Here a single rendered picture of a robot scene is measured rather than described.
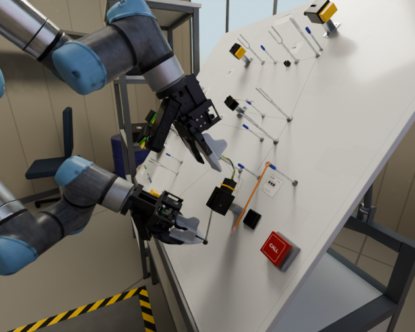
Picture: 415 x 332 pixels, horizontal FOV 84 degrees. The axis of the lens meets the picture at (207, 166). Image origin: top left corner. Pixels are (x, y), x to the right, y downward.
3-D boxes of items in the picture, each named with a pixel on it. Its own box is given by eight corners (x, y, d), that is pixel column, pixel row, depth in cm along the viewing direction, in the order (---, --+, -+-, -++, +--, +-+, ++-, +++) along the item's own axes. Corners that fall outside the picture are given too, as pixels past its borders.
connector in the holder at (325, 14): (333, 9, 62) (329, 1, 60) (338, 9, 60) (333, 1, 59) (323, 22, 63) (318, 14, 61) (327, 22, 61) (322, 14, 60)
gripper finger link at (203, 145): (215, 151, 48) (190, 116, 47) (209, 155, 48) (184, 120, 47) (208, 153, 53) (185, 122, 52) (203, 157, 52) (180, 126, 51)
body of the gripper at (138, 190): (176, 226, 50) (125, 201, 48) (163, 241, 56) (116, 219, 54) (186, 199, 56) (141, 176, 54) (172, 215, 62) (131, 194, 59)
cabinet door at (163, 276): (168, 307, 112) (163, 239, 98) (147, 240, 159) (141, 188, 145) (172, 305, 113) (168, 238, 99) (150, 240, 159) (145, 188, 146)
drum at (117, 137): (110, 188, 332) (102, 135, 306) (141, 177, 367) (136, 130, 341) (129, 199, 298) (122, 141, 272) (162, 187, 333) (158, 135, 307)
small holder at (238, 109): (240, 100, 89) (226, 89, 85) (248, 109, 82) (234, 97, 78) (232, 109, 90) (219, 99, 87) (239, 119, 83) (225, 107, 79)
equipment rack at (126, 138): (142, 280, 177) (107, -11, 114) (132, 235, 229) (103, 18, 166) (203, 261, 197) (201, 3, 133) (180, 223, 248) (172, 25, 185)
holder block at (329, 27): (320, 21, 73) (305, -2, 69) (344, 24, 64) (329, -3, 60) (309, 33, 75) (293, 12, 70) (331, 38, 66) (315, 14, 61)
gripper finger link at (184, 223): (212, 233, 56) (178, 216, 54) (201, 242, 60) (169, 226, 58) (215, 222, 58) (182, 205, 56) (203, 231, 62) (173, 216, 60)
